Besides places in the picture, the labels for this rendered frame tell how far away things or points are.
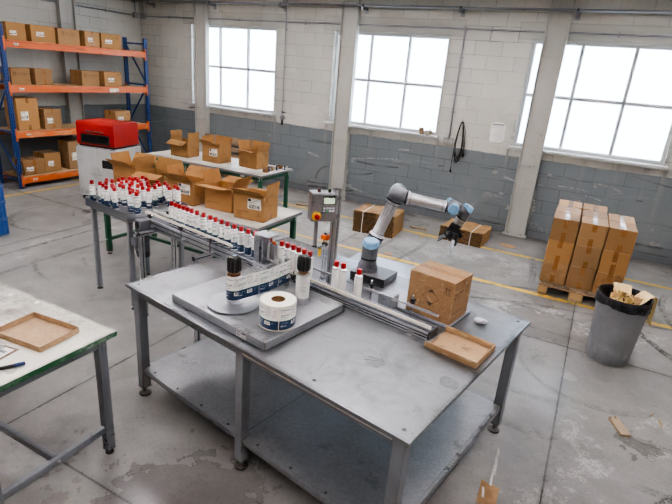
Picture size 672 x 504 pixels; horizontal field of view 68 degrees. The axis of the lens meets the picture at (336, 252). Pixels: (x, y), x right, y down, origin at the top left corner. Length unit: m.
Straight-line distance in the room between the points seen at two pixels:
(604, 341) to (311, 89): 6.53
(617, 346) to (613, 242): 1.49
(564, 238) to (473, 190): 2.73
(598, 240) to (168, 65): 8.82
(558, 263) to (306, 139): 5.25
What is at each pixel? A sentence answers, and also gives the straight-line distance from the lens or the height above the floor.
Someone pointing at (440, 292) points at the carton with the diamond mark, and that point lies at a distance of 3.00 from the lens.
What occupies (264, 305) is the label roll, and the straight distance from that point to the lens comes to 2.68.
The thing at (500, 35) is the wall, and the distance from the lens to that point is 8.28.
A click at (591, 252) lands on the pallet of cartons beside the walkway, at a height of 0.59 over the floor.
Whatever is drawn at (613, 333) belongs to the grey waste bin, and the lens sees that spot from 4.86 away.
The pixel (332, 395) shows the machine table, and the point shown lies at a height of 0.83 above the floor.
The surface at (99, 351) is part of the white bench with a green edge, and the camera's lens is 3.00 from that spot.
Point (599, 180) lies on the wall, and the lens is 8.18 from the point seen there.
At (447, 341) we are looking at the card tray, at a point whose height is 0.83.
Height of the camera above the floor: 2.21
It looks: 20 degrees down
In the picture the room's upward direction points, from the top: 5 degrees clockwise
